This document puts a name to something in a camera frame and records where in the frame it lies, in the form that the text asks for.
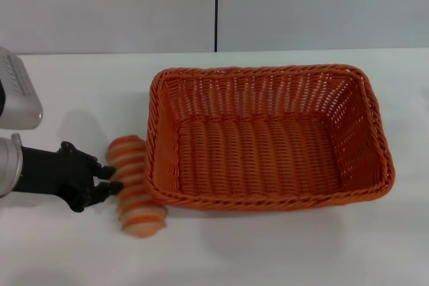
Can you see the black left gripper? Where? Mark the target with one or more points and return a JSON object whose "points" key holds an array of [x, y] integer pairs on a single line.
{"points": [[53, 172]]}

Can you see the orange striped toy bread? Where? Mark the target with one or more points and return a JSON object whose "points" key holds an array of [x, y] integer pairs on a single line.
{"points": [[137, 199]]}

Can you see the orange woven plastic basket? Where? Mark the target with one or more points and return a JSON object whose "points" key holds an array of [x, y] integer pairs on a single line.
{"points": [[268, 152]]}

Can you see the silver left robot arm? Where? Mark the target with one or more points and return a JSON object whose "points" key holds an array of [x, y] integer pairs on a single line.
{"points": [[8, 165]]}

